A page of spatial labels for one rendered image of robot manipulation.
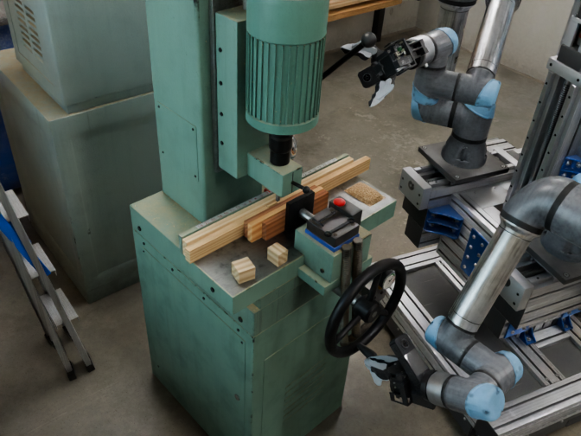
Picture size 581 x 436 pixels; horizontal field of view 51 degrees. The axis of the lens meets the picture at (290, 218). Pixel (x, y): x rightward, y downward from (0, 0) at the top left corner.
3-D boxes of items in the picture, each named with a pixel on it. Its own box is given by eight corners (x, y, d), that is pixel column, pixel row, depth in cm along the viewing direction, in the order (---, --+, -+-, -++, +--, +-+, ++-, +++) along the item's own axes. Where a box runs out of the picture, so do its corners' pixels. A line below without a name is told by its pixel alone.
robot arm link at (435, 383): (437, 384, 130) (459, 367, 135) (420, 379, 133) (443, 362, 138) (443, 415, 132) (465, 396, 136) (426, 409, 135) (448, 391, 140)
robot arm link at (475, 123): (486, 144, 197) (496, 106, 188) (444, 135, 200) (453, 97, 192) (490, 127, 205) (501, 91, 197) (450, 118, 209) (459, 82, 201)
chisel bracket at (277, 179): (281, 203, 154) (283, 176, 149) (245, 178, 162) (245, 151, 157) (302, 192, 158) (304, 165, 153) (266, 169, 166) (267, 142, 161)
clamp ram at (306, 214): (303, 244, 155) (306, 216, 149) (284, 229, 159) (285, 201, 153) (328, 229, 160) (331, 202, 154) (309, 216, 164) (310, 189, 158)
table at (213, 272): (258, 340, 137) (258, 322, 134) (179, 269, 154) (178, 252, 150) (420, 232, 171) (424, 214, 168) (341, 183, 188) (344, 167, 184)
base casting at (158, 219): (252, 338, 154) (252, 314, 149) (130, 228, 186) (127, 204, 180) (367, 262, 179) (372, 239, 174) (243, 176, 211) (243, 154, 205)
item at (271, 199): (188, 258, 149) (186, 243, 146) (182, 254, 150) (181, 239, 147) (352, 172, 182) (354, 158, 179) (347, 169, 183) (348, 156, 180)
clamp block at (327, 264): (328, 285, 148) (333, 257, 143) (291, 256, 156) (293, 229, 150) (368, 259, 157) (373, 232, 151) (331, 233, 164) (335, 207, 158)
